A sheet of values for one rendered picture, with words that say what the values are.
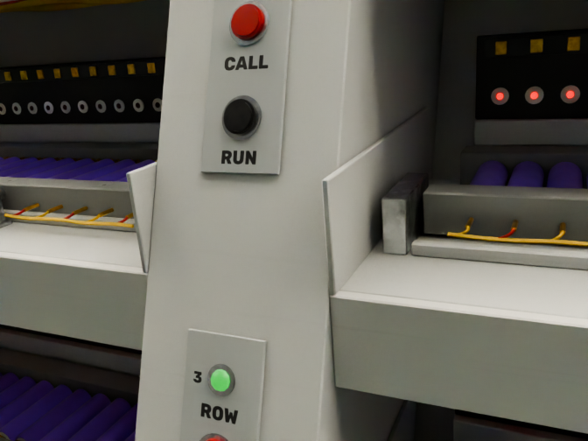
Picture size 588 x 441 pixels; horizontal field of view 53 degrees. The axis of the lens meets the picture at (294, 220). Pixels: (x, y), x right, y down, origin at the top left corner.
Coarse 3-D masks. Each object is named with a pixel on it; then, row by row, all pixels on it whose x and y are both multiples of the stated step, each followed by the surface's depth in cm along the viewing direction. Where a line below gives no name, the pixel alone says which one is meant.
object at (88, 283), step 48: (144, 192) 28; (0, 240) 35; (48, 240) 35; (96, 240) 34; (144, 240) 28; (0, 288) 34; (48, 288) 32; (96, 288) 30; (144, 288) 29; (96, 336) 31
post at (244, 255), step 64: (192, 0) 28; (320, 0) 25; (384, 0) 29; (192, 64) 28; (320, 64) 25; (384, 64) 30; (192, 128) 28; (320, 128) 25; (384, 128) 31; (192, 192) 28; (256, 192) 26; (320, 192) 25; (192, 256) 27; (256, 256) 26; (320, 256) 25; (192, 320) 27; (256, 320) 26; (320, 320) 25; (320, 384) 25
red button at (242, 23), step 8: (240, 8) 26; (248, 8) 26; (256, 8) 26; (240, 16) 26; (248, 16) 26; (256, 16) 26; (232, 24) 27; (240, 24) 26; (248, 24) 26; (256, 24) 26; (240, 32) 26; (248, 32) 26; (256, 32) 26
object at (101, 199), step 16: (16, 192) 39; (32, 192) 38; (48, 192) 37; (64, 192) 37; (80, 192) 36; (96, 192) 36; (112, 192) 35; (128, 192) 35; (16, 208) 39; (32, 208) 38; (48, 208) 38; (64, 208) 37; (80, 208) 36; (96, 208) 36; (112, 208) 36; (128, 208) 35; (80, 224) 35; (96, 224) 34; (112, 224) 34; (128, 224) 33
